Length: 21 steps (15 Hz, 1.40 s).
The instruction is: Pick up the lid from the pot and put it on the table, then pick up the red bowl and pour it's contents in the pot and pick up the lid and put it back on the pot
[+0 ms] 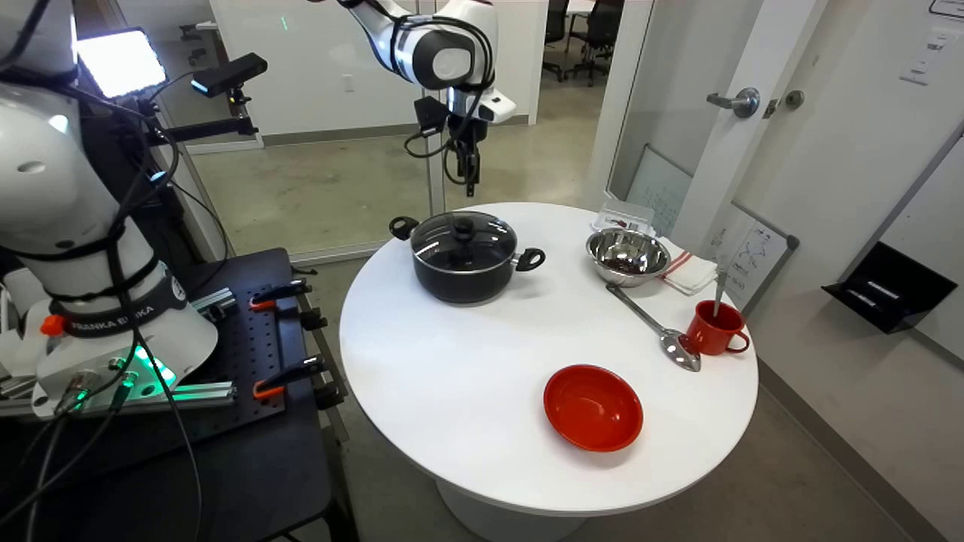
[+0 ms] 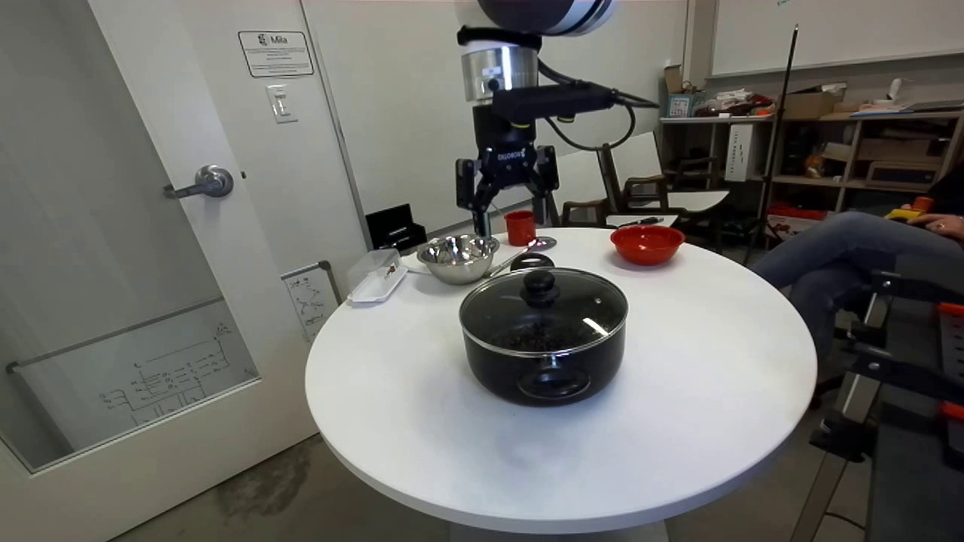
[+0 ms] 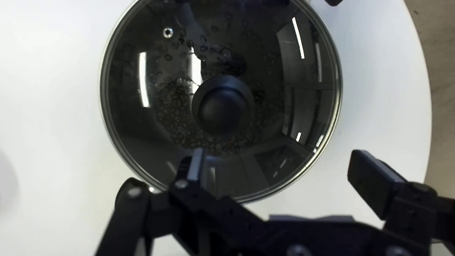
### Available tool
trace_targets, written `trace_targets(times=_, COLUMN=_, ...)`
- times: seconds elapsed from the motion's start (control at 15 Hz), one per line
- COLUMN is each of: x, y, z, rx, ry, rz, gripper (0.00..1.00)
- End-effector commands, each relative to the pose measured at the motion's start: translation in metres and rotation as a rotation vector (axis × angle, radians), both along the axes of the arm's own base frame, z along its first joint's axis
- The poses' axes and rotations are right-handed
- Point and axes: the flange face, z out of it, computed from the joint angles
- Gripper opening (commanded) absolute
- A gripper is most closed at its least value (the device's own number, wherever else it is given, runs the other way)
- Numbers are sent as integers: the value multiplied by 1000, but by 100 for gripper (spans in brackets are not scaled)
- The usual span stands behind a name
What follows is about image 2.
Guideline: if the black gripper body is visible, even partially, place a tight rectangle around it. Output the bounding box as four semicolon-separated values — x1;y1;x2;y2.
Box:
453;101;559;198

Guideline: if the glass pot lid black knob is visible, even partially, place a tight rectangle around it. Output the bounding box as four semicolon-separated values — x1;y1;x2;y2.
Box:
457;265;633;359

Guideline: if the red bowl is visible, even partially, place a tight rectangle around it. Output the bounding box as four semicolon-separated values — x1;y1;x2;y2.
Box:
608;222;687;272

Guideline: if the stainless steel bowl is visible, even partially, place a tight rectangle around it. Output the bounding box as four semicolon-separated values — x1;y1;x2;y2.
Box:
413;233;502;287

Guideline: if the black cooking pot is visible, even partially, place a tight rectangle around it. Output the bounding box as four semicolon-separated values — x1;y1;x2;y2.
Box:
457;251;633;408

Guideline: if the person's hand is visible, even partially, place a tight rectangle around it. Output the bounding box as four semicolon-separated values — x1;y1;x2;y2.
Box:
905;206;964;241

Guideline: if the white leaning panel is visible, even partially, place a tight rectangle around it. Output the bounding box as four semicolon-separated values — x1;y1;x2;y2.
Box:
598;128;667;207
555;146;611;227

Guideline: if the red mug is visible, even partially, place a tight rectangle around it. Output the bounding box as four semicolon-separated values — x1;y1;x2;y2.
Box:
502;207;539;251

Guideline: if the clear plastic container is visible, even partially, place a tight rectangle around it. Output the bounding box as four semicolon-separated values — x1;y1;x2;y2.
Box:
344;247;413;307

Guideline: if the small white table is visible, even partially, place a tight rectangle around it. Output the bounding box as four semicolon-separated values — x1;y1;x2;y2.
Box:
601;187;732;237

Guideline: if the small whiteboard with drawings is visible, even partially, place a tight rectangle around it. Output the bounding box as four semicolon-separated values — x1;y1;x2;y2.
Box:
280;258;344;344

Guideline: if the black vertical pole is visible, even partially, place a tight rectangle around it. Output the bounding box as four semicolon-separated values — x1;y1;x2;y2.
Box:
754;26;804;252

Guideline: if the storage shelf unit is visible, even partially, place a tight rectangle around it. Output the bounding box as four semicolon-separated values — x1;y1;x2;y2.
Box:
655;97;964;237

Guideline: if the cardboard box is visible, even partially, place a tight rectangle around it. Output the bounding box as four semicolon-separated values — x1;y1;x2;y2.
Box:
780;88;850;120

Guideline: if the person's leg in jeans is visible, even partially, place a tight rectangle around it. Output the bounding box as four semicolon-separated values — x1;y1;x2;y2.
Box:
748;206;964;324

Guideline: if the white door with window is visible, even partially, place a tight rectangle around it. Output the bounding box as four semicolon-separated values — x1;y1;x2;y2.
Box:
0;0;320;542

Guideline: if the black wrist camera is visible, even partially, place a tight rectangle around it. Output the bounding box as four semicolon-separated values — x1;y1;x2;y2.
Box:
486;82;622;126

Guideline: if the black wall tray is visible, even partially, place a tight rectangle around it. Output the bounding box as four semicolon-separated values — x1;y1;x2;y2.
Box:
362;202;430;252

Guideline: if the white light switch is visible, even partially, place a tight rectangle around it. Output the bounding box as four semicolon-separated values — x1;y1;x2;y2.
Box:
264;82;302;126

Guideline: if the white wall sign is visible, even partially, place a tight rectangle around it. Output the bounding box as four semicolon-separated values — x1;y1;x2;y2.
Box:
234;26;317;82

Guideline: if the silver door handle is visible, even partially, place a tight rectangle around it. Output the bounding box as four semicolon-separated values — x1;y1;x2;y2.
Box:
161;164;238;202

